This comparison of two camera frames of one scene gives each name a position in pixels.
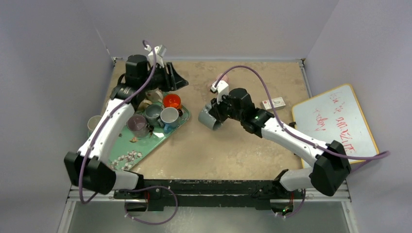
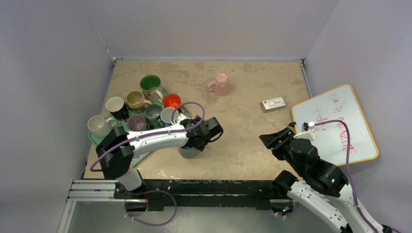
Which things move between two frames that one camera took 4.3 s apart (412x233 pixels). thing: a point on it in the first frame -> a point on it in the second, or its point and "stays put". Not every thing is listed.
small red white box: (278, 103) stays put
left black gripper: (176, 81) -> (197, 120)
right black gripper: (219, 111) -> (278, 141)
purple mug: (137, 124) stays put
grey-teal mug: (209, 121) -> (187, 152)
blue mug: (170, 118) stays put
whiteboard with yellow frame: (335, 115) stays put
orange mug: (172, 100) stays put
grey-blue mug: (152, 112) stays put
